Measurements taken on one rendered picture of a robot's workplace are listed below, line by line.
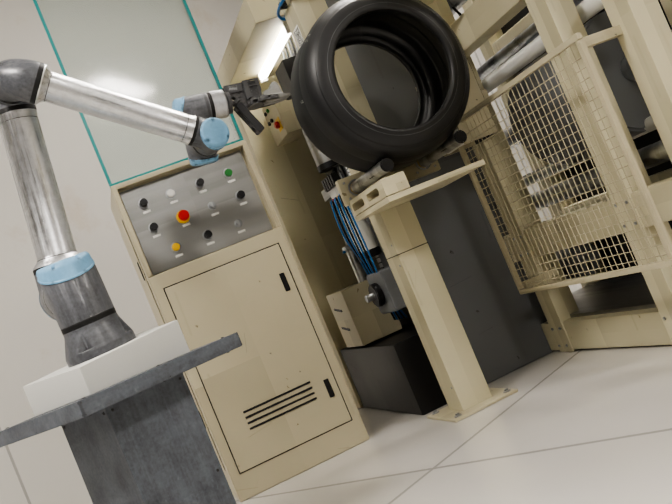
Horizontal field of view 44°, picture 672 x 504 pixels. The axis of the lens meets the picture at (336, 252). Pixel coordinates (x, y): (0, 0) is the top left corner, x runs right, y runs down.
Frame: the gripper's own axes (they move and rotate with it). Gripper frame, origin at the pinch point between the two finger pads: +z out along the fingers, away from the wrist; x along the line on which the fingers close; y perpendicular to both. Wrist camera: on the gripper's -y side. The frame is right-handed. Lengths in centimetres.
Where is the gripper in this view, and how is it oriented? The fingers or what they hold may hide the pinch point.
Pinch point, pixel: (287, 97)
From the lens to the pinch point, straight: 271.1
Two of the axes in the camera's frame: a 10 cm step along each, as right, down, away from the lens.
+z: 9.3, -2.5, 2.9
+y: -2.8, -9.6, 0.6
